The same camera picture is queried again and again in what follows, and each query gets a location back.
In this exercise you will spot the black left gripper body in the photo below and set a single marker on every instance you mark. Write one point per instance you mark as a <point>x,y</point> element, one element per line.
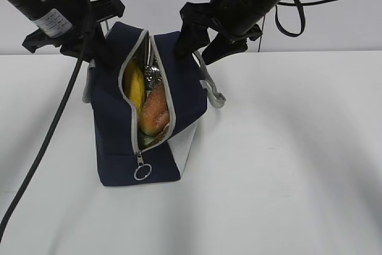
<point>54,28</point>

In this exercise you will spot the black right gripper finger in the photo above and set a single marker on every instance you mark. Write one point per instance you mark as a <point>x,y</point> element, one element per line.
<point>223,45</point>
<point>192,37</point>

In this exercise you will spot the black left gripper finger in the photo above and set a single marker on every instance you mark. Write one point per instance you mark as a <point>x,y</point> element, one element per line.
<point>104,53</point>

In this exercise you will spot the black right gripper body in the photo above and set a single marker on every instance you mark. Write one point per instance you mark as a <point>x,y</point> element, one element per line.
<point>239,17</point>

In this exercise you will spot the yellow banana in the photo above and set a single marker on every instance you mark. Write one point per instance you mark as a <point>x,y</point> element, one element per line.
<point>134,86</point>

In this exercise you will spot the brown bread roll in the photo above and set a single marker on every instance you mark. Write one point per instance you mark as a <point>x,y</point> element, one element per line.
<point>155,114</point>

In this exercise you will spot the navy blue lunch bag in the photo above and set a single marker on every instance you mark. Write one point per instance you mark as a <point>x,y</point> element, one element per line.
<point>189,90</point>

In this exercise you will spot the green lidded glass container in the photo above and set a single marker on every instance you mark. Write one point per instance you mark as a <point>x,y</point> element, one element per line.
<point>146,141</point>

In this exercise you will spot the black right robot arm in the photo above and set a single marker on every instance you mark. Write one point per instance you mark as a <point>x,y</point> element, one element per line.
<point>221,27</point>

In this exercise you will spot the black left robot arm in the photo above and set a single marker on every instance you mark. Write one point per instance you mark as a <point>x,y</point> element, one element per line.
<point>34,9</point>

